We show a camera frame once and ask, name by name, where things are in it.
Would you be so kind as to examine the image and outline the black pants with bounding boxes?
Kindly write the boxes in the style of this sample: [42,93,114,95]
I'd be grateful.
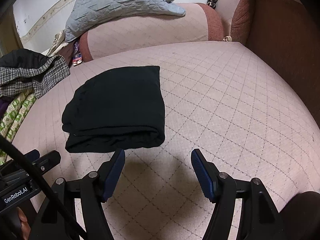
[62,66,165,153]

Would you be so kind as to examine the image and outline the person's left hand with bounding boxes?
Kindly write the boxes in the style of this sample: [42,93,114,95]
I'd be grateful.
[17,207,31,240]

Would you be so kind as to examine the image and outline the green white patterned cloth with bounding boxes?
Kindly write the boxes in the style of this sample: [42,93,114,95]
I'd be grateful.
[0,89,38,165]

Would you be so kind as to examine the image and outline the purple cloth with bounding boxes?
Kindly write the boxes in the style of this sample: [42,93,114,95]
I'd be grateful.
[0,99,10,116]

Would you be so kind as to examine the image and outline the grey houndstooth garment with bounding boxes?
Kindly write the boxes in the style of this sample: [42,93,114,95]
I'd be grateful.
[1,55,70,99]

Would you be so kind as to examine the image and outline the pink quilted mattress cover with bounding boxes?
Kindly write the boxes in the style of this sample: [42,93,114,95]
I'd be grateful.
[13,41,319,239]

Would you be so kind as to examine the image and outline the black jacket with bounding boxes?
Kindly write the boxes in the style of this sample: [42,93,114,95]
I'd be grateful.
[0,49,49,69]

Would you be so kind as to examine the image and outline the colourful snack packet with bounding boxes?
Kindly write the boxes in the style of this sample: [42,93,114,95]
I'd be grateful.
[72,41,82,66]

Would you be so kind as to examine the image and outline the pink bolster pillow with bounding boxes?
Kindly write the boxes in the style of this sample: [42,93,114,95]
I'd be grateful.
[79,3,223,62]

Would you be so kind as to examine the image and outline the grey quilted blanket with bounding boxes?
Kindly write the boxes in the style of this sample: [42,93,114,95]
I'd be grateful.
[65,0,186,43]

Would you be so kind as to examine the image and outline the pink maroon side cushion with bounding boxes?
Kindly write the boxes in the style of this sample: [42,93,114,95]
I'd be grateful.
[215,0,255,45]

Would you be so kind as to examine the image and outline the black cable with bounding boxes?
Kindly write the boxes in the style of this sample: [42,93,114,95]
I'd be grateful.
[0,134,89,240]

